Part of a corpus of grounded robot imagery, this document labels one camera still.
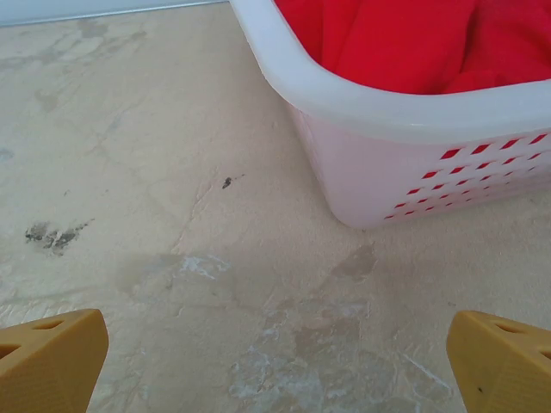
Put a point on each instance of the aluminium table frame rail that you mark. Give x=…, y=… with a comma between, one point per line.
x=86, y=10

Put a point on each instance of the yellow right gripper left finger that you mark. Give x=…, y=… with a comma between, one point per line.
x=51, y=365

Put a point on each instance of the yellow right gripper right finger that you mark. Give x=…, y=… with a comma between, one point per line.
x=503, y=370

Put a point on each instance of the white perforated plastic basket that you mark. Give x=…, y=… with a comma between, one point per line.
x=361, y=172

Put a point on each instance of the red t-shirt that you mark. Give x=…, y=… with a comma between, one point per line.
x=400, y=38

